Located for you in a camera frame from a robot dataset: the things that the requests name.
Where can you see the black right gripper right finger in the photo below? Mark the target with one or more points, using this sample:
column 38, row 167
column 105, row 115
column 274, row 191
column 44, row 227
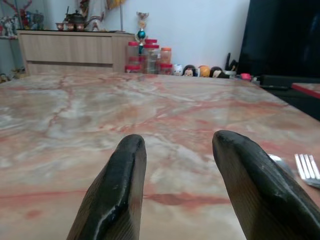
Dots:
column 262, row 190

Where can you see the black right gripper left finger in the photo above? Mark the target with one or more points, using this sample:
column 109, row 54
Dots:
column 117, row 190

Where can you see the silver metal spoon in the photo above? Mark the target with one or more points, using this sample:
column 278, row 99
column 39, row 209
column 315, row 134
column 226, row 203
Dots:
column 281, row 162

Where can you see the silver metal fork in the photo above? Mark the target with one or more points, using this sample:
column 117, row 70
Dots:
column 308, row 170

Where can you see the black remote control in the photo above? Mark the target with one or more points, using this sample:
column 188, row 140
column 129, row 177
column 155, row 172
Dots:
column 275, row 87

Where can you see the red-edged marble side table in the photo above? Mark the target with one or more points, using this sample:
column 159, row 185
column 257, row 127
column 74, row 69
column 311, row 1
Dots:
column 306, row 90

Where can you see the pink small bowl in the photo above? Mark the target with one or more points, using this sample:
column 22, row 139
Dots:
column 245, row 76

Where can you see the short red-lidded plastic jar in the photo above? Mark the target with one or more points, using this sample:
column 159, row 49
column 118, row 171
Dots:
column 132, row 68

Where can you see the dark-haired doll head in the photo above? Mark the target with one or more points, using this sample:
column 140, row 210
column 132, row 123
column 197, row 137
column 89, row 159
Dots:
column 217, row 72

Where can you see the black utensil holder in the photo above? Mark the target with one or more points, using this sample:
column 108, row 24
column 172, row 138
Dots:
column 231, row 65

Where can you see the small red-lidded snack jar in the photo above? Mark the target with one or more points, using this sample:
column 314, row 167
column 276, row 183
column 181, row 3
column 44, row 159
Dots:
column 166, row 69

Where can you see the orange round toy head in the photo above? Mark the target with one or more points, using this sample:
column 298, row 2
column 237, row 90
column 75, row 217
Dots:
column 204, row 71

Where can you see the white cartoon figure mug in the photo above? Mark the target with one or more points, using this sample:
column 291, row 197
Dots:
column 177, row 70

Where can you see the large clear red-lidded jar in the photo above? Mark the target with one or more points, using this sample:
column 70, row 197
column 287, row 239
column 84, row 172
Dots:
column 151, row 59

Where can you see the tall red-lidded plastic jar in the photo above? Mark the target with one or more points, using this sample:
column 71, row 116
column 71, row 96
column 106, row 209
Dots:
column 133, row 53

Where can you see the orange-lidded plastic jar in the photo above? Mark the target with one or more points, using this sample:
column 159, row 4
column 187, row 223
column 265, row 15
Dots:
column 166, row 55

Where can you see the light wooden sideboard cabinet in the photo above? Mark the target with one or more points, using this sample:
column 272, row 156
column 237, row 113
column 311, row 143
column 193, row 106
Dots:
column 72, row 51

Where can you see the large black television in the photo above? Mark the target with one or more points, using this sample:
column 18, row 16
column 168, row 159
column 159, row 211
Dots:
column 280, row 37

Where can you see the gold and teal trophy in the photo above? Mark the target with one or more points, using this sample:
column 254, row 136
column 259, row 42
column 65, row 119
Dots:
column 142, row 26

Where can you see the small red tea cup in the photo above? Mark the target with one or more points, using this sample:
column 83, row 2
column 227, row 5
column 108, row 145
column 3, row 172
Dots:
column 60, row 25
column 70, row 26
column 80, row 26

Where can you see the dark metal teapot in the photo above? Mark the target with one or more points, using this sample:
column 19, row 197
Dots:
column 76, row 18

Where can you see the white robed statue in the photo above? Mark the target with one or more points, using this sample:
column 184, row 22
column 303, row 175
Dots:
column 96, row 12

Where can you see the red toy figurine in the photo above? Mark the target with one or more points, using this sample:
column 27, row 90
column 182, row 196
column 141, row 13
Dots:
column 23, row 20

